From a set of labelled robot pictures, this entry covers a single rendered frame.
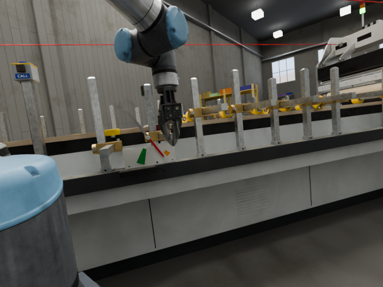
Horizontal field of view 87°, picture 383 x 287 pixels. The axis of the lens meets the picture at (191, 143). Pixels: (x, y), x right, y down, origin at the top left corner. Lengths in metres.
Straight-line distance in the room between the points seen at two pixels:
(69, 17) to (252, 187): 5.59
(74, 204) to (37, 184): 0.87
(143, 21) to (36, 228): 0.46
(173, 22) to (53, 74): 4.92
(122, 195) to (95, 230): 0.37
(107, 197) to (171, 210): 0.45
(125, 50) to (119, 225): 1.03
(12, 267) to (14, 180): 0.09
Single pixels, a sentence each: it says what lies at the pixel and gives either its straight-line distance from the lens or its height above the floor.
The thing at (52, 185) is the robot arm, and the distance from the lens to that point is 0.31.
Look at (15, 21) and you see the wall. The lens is 5.69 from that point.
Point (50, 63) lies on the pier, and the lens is 5.46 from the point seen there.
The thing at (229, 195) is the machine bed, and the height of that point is 0.36.
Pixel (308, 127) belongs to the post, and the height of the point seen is 0.78.
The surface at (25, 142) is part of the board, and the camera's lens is 1.37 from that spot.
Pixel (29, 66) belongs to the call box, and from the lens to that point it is 1.14.
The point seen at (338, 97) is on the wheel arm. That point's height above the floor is 0.94.
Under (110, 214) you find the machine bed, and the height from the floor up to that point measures 0.40.
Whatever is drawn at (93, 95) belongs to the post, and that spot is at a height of 1.07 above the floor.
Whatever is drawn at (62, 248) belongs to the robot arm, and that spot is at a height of 0.75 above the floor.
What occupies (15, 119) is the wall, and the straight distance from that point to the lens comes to 5.15.
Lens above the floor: 0.89
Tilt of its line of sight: 6 degrees down
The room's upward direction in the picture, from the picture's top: 6 degrees counter-clockwise
